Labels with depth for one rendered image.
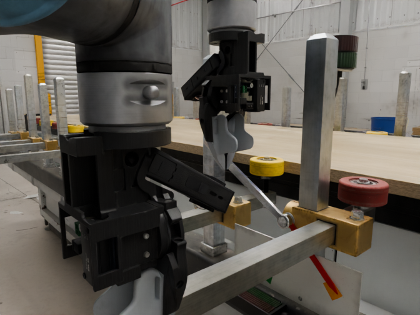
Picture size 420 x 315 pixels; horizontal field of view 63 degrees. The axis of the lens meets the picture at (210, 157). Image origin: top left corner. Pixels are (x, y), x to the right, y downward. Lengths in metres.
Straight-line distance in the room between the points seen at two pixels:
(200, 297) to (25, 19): 0.29
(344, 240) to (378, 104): 7.58
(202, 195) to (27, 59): 8.09
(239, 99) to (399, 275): 0.50
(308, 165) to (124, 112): 0.38
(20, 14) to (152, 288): 0.23
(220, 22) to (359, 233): 0.36
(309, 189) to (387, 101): 7.50
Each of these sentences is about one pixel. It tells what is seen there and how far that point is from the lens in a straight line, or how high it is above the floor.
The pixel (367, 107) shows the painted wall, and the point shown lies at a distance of 8.18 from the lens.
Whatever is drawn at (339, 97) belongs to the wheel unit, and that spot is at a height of 1.05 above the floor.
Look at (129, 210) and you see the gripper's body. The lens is 0.28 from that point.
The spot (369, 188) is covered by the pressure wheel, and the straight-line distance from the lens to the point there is 0.61.
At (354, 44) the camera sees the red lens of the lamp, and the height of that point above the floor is 1.13.
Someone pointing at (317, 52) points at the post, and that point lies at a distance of 0.56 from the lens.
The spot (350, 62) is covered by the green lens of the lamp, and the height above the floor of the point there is 1.11.
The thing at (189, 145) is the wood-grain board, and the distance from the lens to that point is 1.10.
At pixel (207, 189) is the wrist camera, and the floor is 0.97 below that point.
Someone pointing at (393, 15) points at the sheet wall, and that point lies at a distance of 8.23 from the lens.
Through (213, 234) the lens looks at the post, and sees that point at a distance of 0.77.
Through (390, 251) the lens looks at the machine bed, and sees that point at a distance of 0.79.
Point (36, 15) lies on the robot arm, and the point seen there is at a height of 1.09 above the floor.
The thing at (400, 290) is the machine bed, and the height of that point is 0.68.
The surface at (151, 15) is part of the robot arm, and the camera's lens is 0.26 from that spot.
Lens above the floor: 1.05
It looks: 10 degrees down
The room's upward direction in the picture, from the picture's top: straight up
